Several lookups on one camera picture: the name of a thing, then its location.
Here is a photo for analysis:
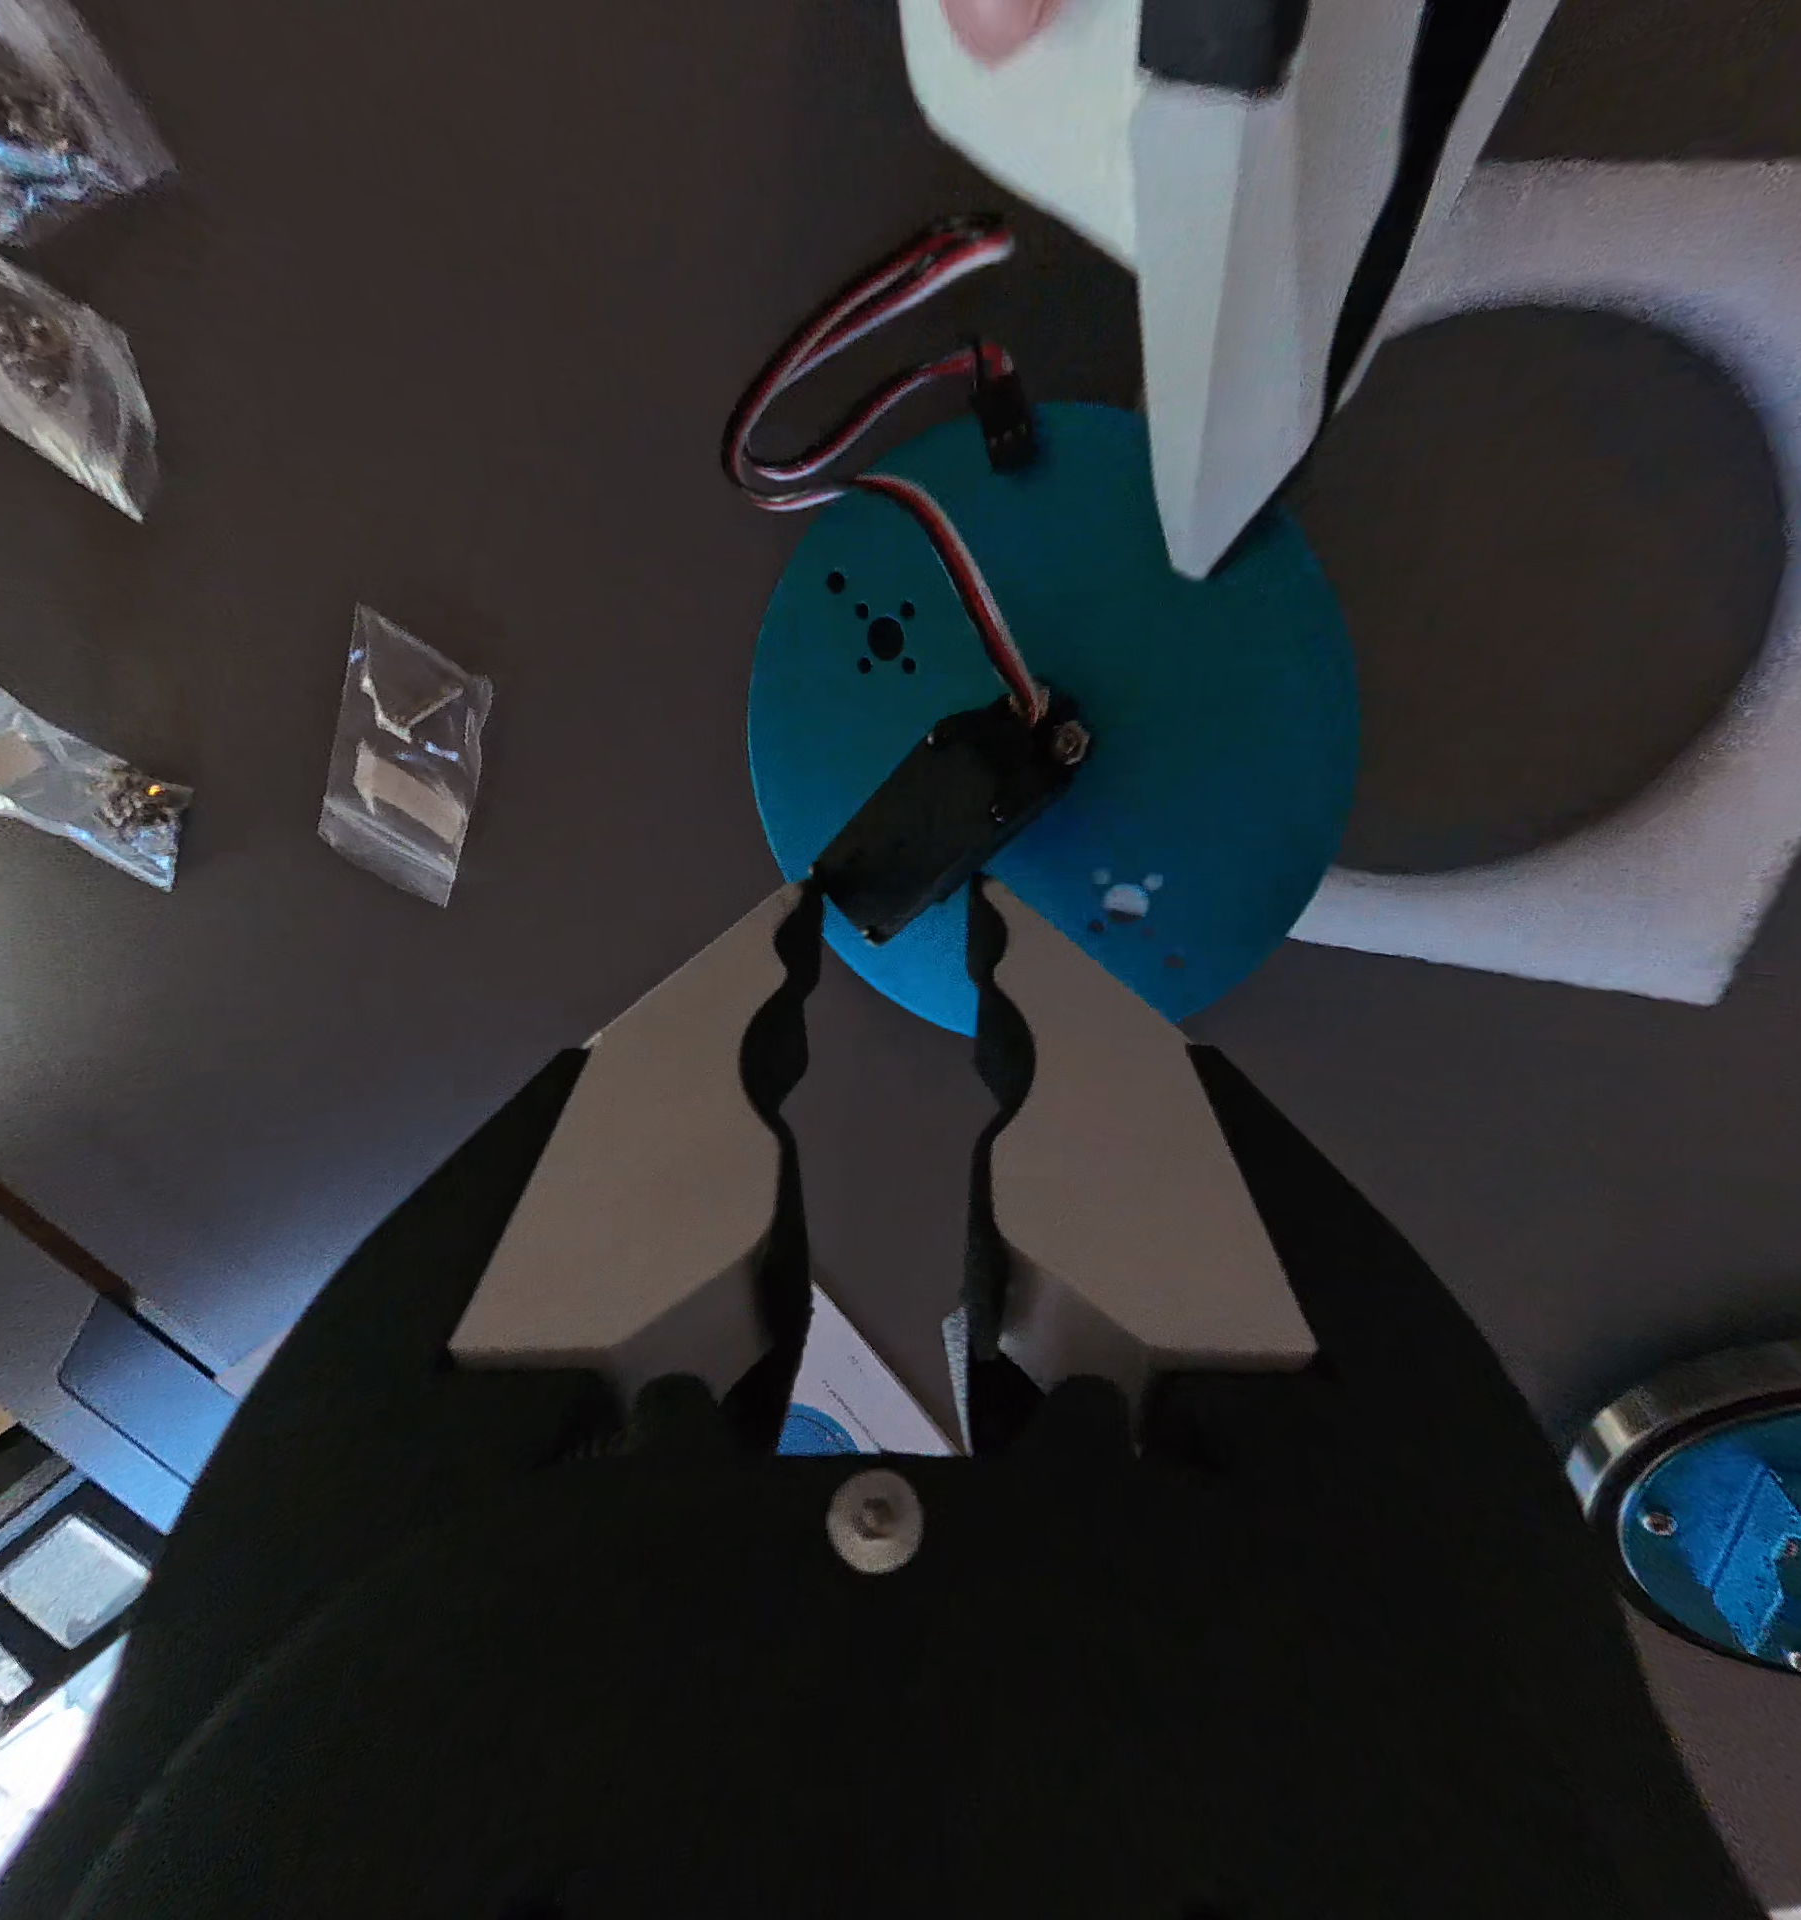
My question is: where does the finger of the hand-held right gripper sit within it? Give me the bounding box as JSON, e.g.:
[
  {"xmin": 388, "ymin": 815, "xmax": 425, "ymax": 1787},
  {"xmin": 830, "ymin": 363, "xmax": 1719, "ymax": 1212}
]
[
  {"xmin": 1133, "ymin": 0, "xmax": 1450, "ymax": 584},
  {"xmin": 1327, "ymin": 0, "xmax": 1565, "ymax": 426}
]

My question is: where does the grey metal panel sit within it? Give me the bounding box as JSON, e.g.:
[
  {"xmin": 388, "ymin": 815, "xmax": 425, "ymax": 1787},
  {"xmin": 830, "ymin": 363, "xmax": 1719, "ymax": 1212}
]
[{"xmin": 57, "ymin": 1287, "xmax": 263, "ymax": 1536}]

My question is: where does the red white black servo cable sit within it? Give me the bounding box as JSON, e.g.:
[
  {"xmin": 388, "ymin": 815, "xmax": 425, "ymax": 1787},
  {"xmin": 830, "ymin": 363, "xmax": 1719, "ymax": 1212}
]
[{"xmin": 720, "ymin": 214, "xmax": 1052, "ymax": 715}]

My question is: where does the clear bag with white label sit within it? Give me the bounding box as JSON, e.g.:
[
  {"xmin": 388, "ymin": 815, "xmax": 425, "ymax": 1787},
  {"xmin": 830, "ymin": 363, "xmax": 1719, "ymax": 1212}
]
[{"xmin": 318, "ymin": 602, "xmax": 496, "ymax": 908}]

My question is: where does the black servo motor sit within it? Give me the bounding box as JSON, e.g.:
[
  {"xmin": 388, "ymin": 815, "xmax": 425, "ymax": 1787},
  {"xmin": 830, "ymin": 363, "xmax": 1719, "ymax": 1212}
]
[{"xmin": 811, "ymin": 702, "xmax": 1097, "ymax": 943}]

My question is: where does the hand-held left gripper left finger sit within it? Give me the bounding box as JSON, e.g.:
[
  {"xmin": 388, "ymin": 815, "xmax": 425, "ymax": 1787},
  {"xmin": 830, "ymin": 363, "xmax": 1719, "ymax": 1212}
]
[{"xmin": 447, "ymin": 880, "xmax": 842, "ymax": 1453}]

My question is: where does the white foam square with hole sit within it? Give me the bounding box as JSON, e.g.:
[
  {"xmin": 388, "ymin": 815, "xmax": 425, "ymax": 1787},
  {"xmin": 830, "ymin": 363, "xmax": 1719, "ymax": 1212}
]
[{"xmin": 1281, "ymin": 159, "xmax": 1801, "ymax": 1010}]

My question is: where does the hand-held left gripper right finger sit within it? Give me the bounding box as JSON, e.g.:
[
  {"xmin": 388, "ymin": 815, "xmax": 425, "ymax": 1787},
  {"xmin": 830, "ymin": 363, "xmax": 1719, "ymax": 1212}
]
[{"xmin": 937, "ymin": 877, "xmax": 1322, "ymax": 1455}]

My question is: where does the round turntable with blue bracket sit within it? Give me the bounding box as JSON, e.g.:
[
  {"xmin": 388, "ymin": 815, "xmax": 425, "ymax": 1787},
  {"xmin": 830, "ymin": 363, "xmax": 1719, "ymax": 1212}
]
[{"xmin": 1566, "ymin": 1338, "xmax": 1801, "ymax": 1682}]

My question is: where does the person's right hand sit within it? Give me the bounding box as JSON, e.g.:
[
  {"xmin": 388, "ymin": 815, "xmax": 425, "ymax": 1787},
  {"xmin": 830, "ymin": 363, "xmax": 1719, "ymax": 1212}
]
[{"xmin": 941, "ymin": 0, "xmax": 1062, "ymax": 64}]

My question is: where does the dark desk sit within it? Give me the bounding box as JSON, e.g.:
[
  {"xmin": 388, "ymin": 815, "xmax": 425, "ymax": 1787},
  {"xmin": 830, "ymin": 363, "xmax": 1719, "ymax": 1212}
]
[{"xmin": 0, "ymin": 0, "xmax": 1801, "ymax": 1920}]

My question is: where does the printed instruction manual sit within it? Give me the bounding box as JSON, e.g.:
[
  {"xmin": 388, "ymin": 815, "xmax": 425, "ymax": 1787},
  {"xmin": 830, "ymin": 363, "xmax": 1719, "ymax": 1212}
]
[{"xmin": 772, "ymin": 1281, "xmax": 961, "ymax": 1457}]

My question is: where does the blue round metal plate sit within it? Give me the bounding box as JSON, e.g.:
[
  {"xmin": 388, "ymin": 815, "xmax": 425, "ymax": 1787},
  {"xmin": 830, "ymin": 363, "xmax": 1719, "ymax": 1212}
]
[{"xmin": 748, "ymin": 398, "xmax": 1364, "ymax": 1041}]

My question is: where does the clear bag of screws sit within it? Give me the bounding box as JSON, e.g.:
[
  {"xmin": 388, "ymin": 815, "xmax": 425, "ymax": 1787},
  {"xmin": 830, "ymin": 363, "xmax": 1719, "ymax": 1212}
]
[
  {"xmin": 0, "ymin": 0, "xmax": 178, "ymax": 249},
  {"xmin": 0, "ymin": 668, "xmax": 197, "ymax": 894},
  {"xmin": 0, "ymin": 224, "xmax": 165, "ymax": 524}
]

